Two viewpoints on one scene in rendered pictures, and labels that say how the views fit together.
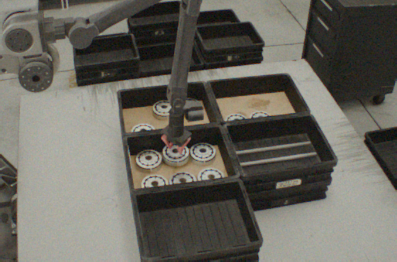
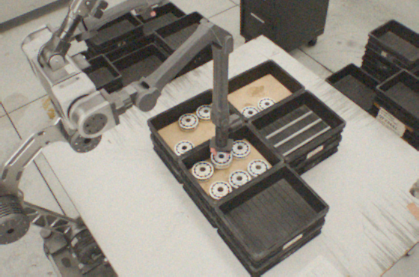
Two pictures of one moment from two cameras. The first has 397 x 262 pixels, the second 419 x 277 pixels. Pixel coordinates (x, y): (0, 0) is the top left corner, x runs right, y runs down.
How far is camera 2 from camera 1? 65 cm
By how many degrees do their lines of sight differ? 16
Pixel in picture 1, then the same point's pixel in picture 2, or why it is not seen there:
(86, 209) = (165, 230)
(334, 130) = (316, 91)
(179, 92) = (224, 114)
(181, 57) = (221, 87)
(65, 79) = (40, 108)
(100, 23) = (158, 84)
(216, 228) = (283, 207)
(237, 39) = (189, 29)
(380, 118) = (319, 57)
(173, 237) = (256, 227)
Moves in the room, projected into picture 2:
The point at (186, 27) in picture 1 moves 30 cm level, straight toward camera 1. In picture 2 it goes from (222, 64) to (257, 114)
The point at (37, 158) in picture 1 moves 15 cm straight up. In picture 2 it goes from (95, 202) to (87, 186)
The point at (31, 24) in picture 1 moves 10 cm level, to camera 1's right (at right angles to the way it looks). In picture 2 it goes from (104, 106) to (133, 98)
